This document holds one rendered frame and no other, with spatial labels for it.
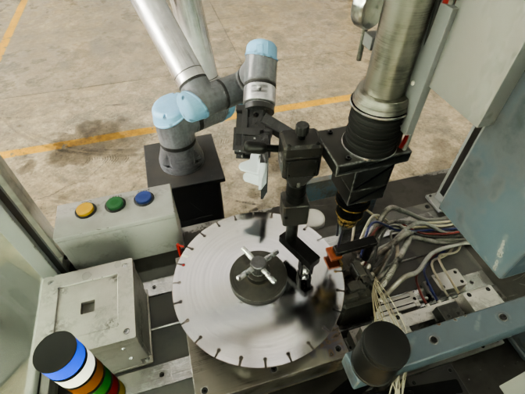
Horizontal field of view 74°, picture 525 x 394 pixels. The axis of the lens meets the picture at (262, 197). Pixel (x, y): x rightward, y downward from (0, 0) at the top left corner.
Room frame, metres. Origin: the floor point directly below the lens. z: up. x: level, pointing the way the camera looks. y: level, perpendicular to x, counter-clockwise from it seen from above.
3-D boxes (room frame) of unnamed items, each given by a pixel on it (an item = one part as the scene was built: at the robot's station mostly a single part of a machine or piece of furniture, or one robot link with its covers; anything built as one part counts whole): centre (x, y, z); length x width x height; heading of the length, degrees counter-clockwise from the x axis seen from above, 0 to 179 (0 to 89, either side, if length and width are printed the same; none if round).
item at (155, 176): (0.91, 0.28, 0.37); 0.40 x 0.40 x 0.75; 16
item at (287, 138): (0.39, -0.05, 1.17); 0.06 x 0.05 x 0.20; 97
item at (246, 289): (0.35, 0.01, 0.96); 0.11 x 0.11 x 0.03
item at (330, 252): (0.40, -0.18, 0.95); 0.10 x 0.03 x 0.07; 106
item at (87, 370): (0.14, 0.23, 1.11); 0.05 x 0.04 x 0.03; 16
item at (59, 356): (0.14, 0.23, 1.14); 0.05 x 0.04 x 0.03; 16
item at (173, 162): (0.91, 0.28, 0.80); 0.15 x 0.15 x 0.10
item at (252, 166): (0.54, 0.02, 1.06); 0.09 x 0.06 x 0.03; 177
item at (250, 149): (0.41, -0.02, 1.21); 0.08 x 0.06 x 0.03; 106
